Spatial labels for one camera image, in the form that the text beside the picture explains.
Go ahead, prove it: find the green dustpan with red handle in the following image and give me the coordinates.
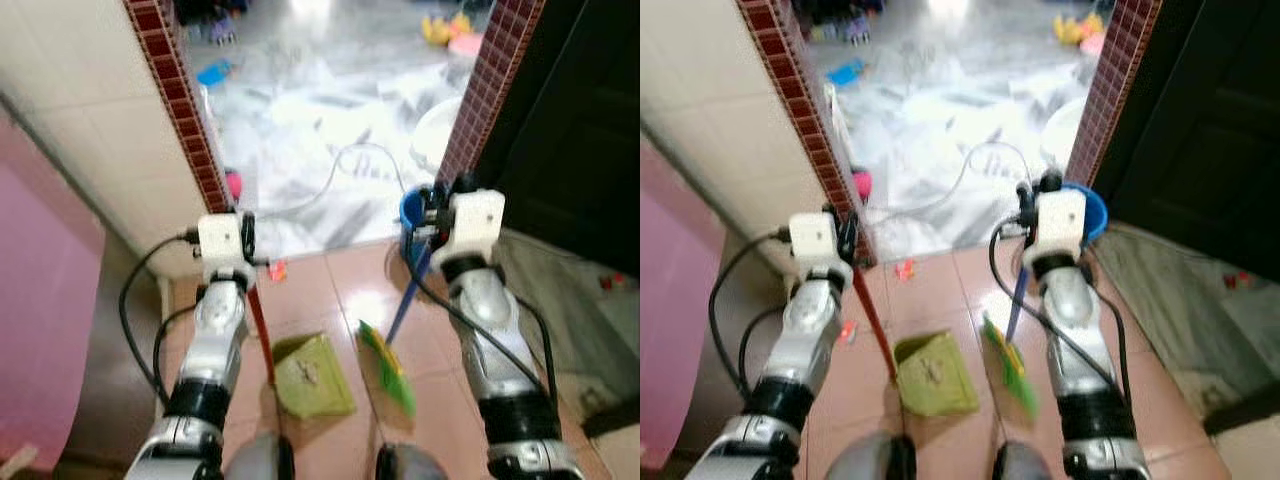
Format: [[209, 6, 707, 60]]
[[852, 268, 982, 420], [245, 280, 358, 421]]

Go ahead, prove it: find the thin clear hose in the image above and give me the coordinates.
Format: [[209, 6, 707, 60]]
[[255, 141, 410, 220], [880, 139, 1032, 217]]

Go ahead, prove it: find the grey left robot leg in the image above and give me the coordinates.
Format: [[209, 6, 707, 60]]
[[824, 431, 917, 480], [224, 431, 297, 480]]

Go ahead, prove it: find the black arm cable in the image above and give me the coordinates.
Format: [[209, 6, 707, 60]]
[[117, 227, 202, 411], [987, 221, 1132, 403], [707, 227, 792, 403], [400, 230, 561, 411]]

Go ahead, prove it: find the dark shoes pile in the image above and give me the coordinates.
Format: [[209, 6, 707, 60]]
[[174, 0, 252, 47], [799, 0, 877, 47]]

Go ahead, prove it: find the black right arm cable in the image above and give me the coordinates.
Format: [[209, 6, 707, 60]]
[[987, 221, 1132, 403], [400, 230, 561, 411]]

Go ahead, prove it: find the green broom with blue handle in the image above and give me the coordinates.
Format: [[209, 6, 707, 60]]
[[357, 236, 436, 420], [981, 262, 1042, 420]]

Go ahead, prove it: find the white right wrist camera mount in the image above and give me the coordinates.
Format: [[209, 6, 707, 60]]
[[1030, 188, 1089, 257], [447, 190, 506, 263]]

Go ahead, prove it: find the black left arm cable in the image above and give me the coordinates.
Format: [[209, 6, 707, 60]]
[[117, 227, 202, 411], [707, 227, 792, 403]]

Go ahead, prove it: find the grey robot leg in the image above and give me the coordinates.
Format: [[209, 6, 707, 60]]
[[992, 439, 1067, 480], [374, 442, 452, 480], [224, 431, 297, 480], [824, 431, 917, 480]]

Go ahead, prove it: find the dark wooden door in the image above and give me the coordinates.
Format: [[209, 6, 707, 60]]
[[1095, 0, 1280, 278]]

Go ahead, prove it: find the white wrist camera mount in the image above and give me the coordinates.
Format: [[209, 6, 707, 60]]
[[788, 210, 846, 267], [1030, 188, 1089, 257], [197, 213, 251, 271], [447, 190, 506, 263]]

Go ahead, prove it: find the white plastic basin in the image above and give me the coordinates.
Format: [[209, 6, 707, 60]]
[[411, 96, 467, 172], [1039, 96, 1087, 167]]

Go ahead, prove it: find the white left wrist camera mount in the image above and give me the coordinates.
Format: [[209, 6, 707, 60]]
[[788, 210, 846, 267], [197, 213, 251, 271]]

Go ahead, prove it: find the grey right robot leg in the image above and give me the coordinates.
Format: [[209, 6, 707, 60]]
[[992, 439, 1067, 480], [374, 442, 452, 480]]

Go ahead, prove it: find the yellow plastic toy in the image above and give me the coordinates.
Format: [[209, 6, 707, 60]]
[[420, 11, 473, 47], [1052, 11, 1105, 44]]

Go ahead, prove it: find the pink door panel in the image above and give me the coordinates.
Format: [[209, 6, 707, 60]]
[[640, 134, 727, 473], [0, 108, 107, 473]]

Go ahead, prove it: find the blue plastic bucket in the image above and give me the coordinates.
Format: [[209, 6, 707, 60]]
[[398, 185, 451, 257], [1062, 181, 1110, 245]]

